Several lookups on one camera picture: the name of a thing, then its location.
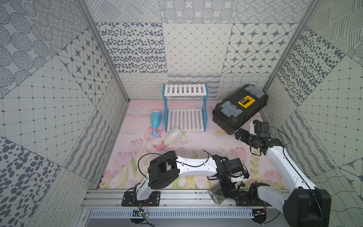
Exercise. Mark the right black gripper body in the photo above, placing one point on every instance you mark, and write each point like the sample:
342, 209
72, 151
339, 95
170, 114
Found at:
252, 140

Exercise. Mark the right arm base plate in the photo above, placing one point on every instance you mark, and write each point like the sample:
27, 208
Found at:
249, 200

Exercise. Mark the circuit board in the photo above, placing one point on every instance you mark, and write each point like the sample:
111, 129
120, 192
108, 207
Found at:
139, 214
259, 216

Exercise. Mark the aluminium rail frame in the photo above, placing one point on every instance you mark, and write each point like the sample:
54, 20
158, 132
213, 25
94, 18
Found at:
169, 198

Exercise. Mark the black toolbox yellow latch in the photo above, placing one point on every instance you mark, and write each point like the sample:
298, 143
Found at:
234, 111

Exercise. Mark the smoky grey spray bottle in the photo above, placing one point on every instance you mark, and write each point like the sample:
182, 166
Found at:
216, 194

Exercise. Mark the left circuit board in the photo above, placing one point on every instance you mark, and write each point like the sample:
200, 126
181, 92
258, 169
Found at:
139, 214

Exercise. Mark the teal spray bottle pink nozzle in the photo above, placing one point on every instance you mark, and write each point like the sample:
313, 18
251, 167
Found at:
156, 119

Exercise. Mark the blue and white slatted shelf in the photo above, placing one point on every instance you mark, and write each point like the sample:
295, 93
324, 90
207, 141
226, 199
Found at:
187, 119

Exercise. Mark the white spray bottle pink nozzle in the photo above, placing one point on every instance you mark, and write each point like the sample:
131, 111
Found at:
174, 135

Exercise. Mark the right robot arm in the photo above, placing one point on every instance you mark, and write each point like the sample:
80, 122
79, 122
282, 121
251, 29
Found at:
306, 205

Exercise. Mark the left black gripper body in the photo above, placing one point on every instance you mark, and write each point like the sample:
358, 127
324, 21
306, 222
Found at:
227, 187

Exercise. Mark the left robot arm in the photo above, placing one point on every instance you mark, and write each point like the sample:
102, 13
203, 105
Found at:
167, 167

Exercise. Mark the right circuit board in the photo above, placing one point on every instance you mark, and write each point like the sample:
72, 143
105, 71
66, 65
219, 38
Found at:
259, 216

